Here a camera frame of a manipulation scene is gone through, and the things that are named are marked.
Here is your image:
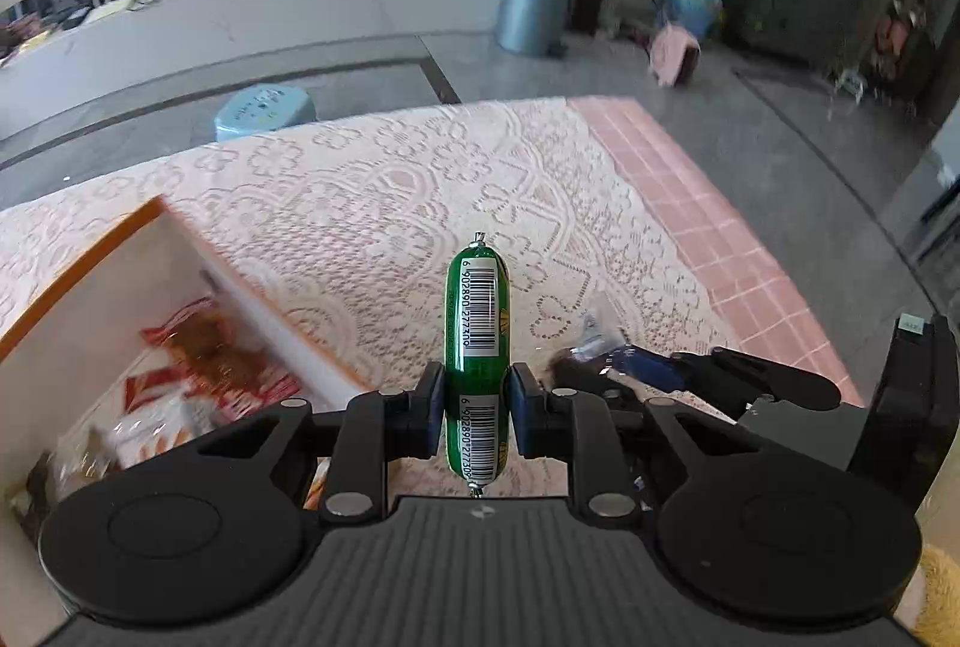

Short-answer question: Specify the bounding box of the dark clear snack packet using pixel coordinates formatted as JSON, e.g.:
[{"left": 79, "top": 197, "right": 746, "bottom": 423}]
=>
[{"left": 548, "top": 310, "right": 630, "bottom": 397}]

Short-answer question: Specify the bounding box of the green sausage stick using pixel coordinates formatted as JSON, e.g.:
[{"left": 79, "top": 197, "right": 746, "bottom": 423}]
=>
[{"left": 443, "top": 232, "right": 511, "bottom": 498}]

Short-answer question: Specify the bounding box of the red snack bag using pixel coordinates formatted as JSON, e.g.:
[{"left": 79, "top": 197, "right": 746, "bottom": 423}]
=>
[{"left": 124, "top": 296, "right": 301, "bottom": 421}]

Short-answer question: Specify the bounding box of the clear nut snack bag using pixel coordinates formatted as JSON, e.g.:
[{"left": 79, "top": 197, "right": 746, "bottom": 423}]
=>
[{"left": 53, "top": 393, "right": 218, "bottom": 483}]

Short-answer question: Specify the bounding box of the pink checkered tablecloth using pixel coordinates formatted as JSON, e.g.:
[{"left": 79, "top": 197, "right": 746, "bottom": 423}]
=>
[{"left": 569, "top": 96, "right": 864, "bottom": 406}]

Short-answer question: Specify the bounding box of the white lace tablecloth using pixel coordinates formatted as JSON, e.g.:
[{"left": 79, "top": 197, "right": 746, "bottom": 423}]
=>
[{"left": 2, "top": 99, "right": 736, "bottom": 390}]

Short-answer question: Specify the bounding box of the orange cardboard box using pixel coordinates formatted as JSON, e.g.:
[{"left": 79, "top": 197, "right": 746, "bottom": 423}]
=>
[{"left": 0, "top": 195, "right": 378, "bottom": 647}]

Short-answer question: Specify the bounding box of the pink small heater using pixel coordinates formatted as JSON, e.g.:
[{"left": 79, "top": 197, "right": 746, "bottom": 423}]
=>
[{"left": 649, "top": 23, "right": 701, "bottom": 88}]

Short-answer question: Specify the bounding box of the light blue plastic stool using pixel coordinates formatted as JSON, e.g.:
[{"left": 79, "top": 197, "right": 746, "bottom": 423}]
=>
[{"left": 215, "top": 85, "right": 317, "bottom": 143}]

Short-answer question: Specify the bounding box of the dark grey cabinet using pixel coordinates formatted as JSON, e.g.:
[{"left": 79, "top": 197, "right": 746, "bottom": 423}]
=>
[{"left": 740, "top": 0, "right": 861, "bottom": 70}]

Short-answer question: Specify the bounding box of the blue-grey trash bin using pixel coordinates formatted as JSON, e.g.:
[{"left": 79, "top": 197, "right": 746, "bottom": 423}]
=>
[{"left": 494, "top": 0, "right": 568, "bottom": 57}]

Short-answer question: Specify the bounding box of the white TV console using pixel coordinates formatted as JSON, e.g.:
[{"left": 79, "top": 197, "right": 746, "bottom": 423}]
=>
[{"left": 2, "top": 0, "right": 501, "bottom": 138}]

